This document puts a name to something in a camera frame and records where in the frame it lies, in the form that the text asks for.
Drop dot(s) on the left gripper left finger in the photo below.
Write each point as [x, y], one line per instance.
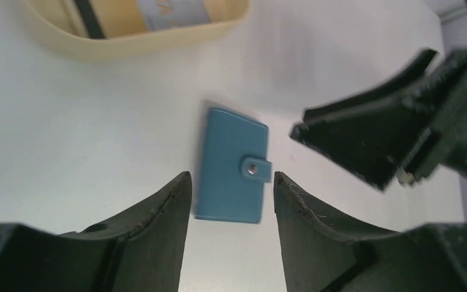
[139, 249]

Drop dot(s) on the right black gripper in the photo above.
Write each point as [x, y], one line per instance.
[372, 135]

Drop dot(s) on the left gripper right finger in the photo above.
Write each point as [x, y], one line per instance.
[325, 249]

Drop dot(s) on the blue leather card holder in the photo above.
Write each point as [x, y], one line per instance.
[234, 168]

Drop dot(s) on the card in beige tray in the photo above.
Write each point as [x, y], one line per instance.
[105, 19]

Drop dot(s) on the beige oval tray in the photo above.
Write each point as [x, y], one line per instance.
[49, 22]

